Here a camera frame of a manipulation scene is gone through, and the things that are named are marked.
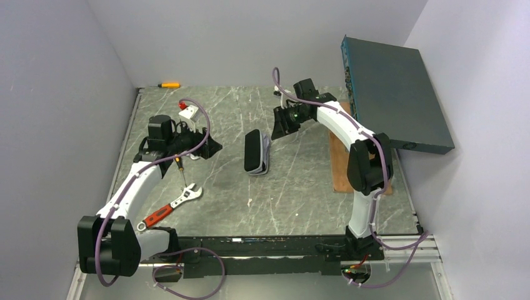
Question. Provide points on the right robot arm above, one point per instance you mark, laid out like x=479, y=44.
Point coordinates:
x=361, y=223

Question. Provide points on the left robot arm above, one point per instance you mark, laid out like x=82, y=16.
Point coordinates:
x=107, y=241

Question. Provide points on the black grey zippered case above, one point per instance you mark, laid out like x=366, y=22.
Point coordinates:
x=256, y=152

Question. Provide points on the orange handled tool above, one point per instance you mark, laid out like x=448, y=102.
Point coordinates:
x=169, y=85

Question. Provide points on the red handled adjustable wrench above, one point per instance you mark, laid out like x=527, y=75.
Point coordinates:
x=191, y=192

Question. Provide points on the dark teal flat box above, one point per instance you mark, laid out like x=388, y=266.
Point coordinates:
x=390, y=92

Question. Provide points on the brown wooden board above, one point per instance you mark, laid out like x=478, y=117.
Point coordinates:
x=341, y=165

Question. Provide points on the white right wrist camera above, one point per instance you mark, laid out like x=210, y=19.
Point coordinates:
x=280, y=95

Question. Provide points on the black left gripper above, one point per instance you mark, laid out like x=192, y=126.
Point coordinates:
x=202, y=147

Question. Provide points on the aluminium frame rail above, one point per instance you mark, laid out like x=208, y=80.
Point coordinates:
x=403, y=274

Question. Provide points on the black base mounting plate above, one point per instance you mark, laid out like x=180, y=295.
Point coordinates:
x=247, y=255

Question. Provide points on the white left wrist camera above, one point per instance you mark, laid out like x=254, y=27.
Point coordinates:
x=189, y=114

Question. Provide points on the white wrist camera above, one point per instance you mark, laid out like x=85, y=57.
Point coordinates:
x=189, y=114
x=280, y=95

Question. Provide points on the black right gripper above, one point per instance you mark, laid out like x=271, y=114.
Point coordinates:
x=280, y=122

